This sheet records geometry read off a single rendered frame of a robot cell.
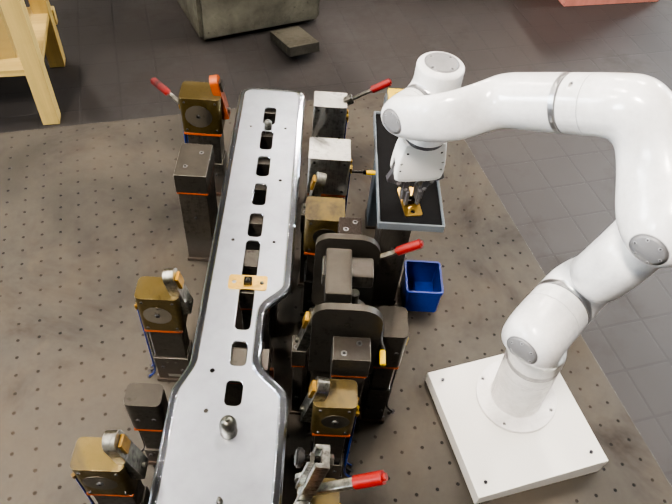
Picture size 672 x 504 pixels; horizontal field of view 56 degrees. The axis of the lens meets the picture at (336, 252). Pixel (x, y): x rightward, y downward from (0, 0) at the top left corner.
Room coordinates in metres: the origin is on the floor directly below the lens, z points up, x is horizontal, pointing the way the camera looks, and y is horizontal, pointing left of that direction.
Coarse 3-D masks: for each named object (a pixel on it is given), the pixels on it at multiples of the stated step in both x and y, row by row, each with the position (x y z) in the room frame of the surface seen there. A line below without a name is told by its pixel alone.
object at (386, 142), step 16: (384, 128) 1.19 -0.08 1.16; (384, 144) 1.13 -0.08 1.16; (384, 160) 1.08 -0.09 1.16; (384, 176) 1.03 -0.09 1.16; (384, 192) 0.98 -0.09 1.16; (432, 192) 0.99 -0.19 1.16; (384, 208) 0.93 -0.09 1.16; (400, 208) 0.93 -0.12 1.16; (432, 208) 0.94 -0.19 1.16; (432, 224) 0.90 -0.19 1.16
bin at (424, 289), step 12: (408, 264) 1.10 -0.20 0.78; (420, 264) 1.10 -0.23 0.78; (432, 264) 1.11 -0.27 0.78; (408, 276) 1.10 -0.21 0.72; (420, 276) 1.11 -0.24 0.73; (432, 276) 1.11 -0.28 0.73; (408, 288) 1.08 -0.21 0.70; (420, 288) 1.08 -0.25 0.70; (432, 288) 1.09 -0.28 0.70; (408, 300) 1.00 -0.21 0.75; (420, 300) 1.00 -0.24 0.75; (432, 300) 1.01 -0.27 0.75
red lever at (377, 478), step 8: (368, 472) 0.38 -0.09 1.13; (376, 472) 0.37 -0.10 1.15; (384, 472) 0.38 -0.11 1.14; (336, 480) 0.37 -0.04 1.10; (344, 480) 0.37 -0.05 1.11; (352, 480) 0.36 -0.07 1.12; (360, 480) 0.36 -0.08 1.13; (368, 480) 0.36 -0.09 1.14; (376, 480) 0.36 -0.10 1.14; (384, 480) 0.36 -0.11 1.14; (320, 488) 0.36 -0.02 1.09; (328, 488) 0.36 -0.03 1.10; (336, 488) 0.36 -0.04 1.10; (344, 488) 0.36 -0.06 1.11; (352, 488) 0.36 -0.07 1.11; (360, 488) 0.36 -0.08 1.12
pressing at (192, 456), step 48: (240, 96) 1.47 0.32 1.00; (288, 96) 1.49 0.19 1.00; (240, 144) 1.26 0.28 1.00; (288, 144) 1.28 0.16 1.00; (240, 192) 1.08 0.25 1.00; (288, 192) 1.10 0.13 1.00; (240, 240) 0.93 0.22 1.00; (288, 240) 0.94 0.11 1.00; (288, 288) 0.81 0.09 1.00; (240, 336) 0.68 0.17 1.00; (192, 384) 0.56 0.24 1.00; (192, 432) 0.46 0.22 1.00; (240, 432) 0.47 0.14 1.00; (192, 480) 0.38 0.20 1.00; (240, 480) 0.39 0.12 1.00
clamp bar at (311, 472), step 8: (320, 448) 0.37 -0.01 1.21; (328, 448) 0.37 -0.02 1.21; (296, 456) 0.36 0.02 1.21; (304, 456) 0.36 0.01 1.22; (312, 456) 0.36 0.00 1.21; (320, 456) 0.36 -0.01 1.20; (328, 456) 0.36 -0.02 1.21; (296, 464) 0.35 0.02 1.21; (312, 464) 0.35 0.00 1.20; (320, 464) 0.35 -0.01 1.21; (328, 464) 0.35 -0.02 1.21; (336, 464) 0.36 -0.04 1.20; (304, 472) 0.37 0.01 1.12; (312, 472) 0.34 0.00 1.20; (320, 472) 0.34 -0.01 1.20; (304, 480) 0.37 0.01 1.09; (312, 480) 0.34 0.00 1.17; (320, 480) 0.34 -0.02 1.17; (296, 488) 0.37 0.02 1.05; (304, 488) 0.34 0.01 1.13; (312, 488) 0.34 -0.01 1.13; (304, 496) 0.34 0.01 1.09; (312, 496) 0.34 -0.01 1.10
